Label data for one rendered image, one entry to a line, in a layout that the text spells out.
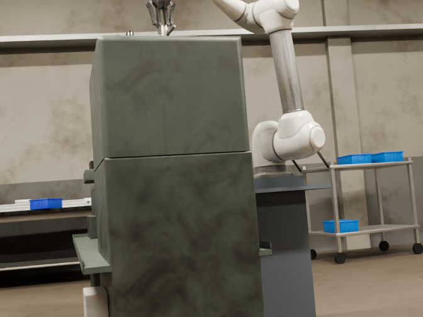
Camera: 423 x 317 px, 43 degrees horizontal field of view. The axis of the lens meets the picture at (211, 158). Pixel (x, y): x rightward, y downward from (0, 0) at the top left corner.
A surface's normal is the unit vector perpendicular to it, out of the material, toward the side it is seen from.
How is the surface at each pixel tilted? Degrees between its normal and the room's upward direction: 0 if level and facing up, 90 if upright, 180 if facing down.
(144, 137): 90
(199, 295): 90
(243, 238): 90
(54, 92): 90
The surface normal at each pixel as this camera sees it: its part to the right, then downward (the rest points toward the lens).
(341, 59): 0.14, -0.09
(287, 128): -0.68, 0.05
